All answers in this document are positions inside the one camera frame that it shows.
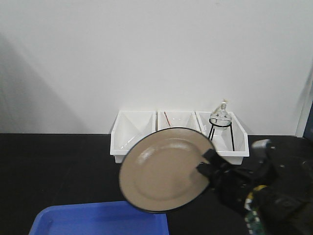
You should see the black wire tripod stand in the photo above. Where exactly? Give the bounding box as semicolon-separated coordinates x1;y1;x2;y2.
208;118;235;151

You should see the left white plastic bin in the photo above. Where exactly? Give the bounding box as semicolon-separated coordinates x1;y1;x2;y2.
110;110;156;164

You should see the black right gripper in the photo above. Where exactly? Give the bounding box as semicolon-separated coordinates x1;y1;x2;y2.
196;149;253;215

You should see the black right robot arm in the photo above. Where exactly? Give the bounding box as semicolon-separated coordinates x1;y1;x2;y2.
197;143;313;235

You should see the blue plastic tray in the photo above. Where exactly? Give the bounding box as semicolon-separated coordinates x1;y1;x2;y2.
29;201;169;235

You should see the green right circuit board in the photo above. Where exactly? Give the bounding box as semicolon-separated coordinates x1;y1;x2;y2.
244;192;266;235

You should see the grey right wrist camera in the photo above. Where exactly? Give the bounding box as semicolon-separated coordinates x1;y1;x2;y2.
251;139;271;149

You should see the middle white plastic bin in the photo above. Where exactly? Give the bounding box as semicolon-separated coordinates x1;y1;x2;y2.
156;111;201;132

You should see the beige plate with black rim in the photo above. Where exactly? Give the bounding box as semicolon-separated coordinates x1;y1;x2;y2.
119;127;215;212

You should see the glass alcohol burner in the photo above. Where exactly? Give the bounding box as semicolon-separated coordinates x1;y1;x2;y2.
209;100;232;130

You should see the right white plastic bin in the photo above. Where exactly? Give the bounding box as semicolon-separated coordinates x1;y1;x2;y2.
196;111;249;165

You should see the white plastic bin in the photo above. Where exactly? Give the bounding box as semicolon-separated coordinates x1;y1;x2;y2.
156;111;201;132
110;110;156;164
196;111;249;165

